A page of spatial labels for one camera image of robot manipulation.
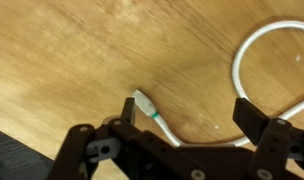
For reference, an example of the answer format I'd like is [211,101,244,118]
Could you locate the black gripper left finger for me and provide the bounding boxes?
[46,97,206,180]

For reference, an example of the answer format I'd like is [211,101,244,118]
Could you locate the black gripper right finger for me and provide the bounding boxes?
[232,98,304,180]

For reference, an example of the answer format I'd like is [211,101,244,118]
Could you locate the white rope with black tip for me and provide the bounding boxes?
[131,19,304,148]

